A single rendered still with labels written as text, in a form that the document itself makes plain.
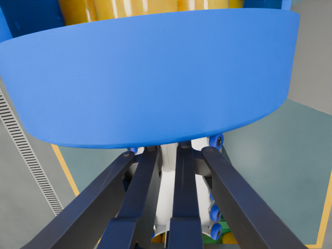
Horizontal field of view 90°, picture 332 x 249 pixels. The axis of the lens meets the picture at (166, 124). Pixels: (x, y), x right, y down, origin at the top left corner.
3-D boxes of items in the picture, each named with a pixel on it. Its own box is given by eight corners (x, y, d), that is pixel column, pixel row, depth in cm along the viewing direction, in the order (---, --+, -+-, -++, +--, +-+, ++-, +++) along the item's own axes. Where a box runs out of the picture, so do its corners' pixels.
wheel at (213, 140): (217, 155, 38) (209, 153, 39) (226, 143, 40) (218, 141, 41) (214, 141, 35) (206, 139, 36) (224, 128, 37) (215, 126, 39)
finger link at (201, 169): (176, 161, 12) (219, 159, 12) (178, 132, 17) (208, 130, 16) (178, 178, 12) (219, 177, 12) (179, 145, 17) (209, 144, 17)
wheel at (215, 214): (219, 207, 44) (212, 203, 45) (214, 224, 44) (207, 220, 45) (225, 205, 47) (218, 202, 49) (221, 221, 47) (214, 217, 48)
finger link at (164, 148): (171, 173, 14) (162, 173, 14) (174, 137, 21) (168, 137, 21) (167, 142, 13) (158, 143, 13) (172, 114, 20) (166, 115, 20)
